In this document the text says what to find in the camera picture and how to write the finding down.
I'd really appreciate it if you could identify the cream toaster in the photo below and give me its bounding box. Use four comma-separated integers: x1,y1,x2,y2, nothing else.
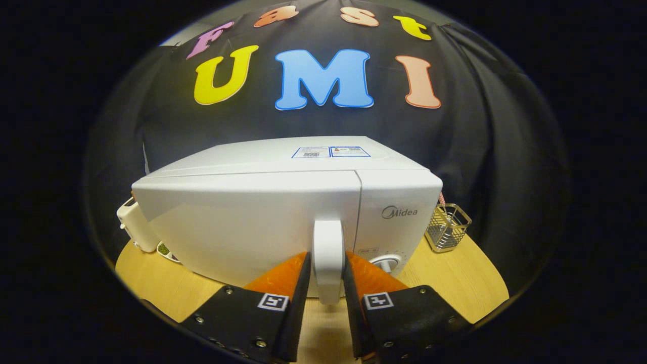
116,197,160,253

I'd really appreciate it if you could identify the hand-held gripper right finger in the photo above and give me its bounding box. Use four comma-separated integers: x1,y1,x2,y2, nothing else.
343,251,473,362

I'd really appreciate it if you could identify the divided white bean dish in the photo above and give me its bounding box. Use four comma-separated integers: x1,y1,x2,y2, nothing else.
157,242,182,264

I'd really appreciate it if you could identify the white microwave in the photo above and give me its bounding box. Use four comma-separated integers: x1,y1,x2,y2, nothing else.
131,135,444,305

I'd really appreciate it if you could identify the black backdrop cloth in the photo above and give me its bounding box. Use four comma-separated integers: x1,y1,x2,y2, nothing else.
83,0,572,294

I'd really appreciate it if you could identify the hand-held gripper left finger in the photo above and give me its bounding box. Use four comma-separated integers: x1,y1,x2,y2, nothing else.
179,251,312,363

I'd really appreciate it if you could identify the wire mesh holder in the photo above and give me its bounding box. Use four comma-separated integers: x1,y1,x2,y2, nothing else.
425,203,472,253

